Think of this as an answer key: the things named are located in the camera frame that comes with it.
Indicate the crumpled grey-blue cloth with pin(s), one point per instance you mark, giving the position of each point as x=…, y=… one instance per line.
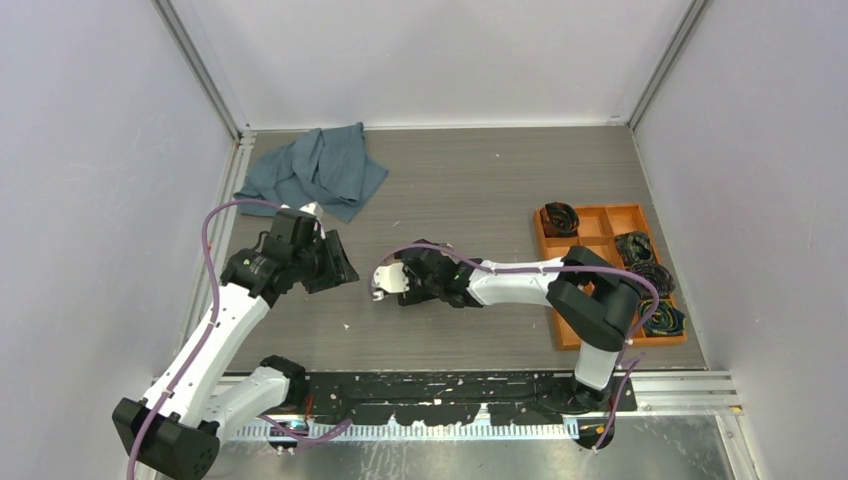
x=328, y=166

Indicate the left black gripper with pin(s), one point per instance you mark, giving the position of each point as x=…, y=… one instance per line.
x=338, y=268

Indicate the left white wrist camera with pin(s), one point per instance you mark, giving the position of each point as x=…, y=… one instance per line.
x=315, y=210

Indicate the camouflage rolled belt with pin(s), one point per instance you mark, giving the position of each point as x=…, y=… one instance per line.
x=634, y=247

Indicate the orange compartment tray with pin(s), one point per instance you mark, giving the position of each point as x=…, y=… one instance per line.
x=599, y=224

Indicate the brown black rolled belt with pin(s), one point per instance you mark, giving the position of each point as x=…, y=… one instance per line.
x=559, y=220

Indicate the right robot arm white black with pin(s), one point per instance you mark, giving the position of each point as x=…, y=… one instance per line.
x=597, y=300

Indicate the dark braided rolled belt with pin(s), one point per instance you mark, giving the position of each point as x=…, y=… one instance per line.
x=656, y=274

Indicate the blue yellow rolled belt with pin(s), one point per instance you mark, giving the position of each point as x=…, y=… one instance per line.
x=666, y=321

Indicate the white slotted cable duct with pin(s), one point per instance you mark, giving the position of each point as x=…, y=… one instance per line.
x=261, y=430

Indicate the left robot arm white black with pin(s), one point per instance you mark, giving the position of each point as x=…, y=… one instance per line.
x=177, y=427

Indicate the patterned glasses case tan lining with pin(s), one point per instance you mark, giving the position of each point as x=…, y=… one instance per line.
x=376, y=290

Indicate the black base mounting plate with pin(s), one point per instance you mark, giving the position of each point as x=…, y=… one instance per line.
x=442, y=398

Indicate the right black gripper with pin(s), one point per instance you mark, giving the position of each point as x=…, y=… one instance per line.
x=415, y=294

